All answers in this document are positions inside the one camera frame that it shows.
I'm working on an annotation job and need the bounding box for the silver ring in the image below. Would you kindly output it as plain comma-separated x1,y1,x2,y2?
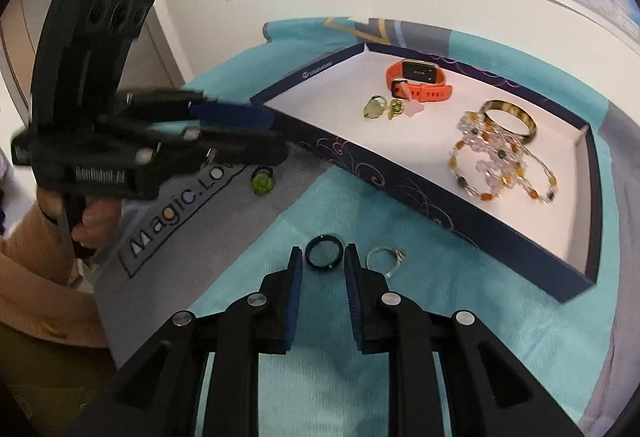
364,245,407,279

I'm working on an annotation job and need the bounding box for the black ring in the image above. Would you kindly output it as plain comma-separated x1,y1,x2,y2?
304,233,346,273

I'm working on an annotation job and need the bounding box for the orange left sleeve forearm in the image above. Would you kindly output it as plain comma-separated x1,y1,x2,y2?
1,205,108,348

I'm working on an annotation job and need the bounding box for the navy white jewelry tray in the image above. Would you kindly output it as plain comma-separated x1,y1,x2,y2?
253,43,603,301

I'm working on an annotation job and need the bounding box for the left hand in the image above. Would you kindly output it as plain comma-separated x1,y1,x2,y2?
36,187,122,249

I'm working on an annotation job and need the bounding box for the teal grey bed blanket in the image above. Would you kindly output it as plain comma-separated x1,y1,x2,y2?
94,18,639,436

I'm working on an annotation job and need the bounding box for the pink flower charm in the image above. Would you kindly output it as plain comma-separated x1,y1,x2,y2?
404,100,424,118

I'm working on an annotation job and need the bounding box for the orange smart watch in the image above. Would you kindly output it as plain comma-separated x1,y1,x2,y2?
385,59,454,104

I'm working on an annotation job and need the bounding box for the wooden wardrobe door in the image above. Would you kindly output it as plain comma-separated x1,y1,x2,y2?
1,0,184,110

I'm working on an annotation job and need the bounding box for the tortoiseshell bangle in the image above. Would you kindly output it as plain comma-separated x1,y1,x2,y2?
480,99,538,145

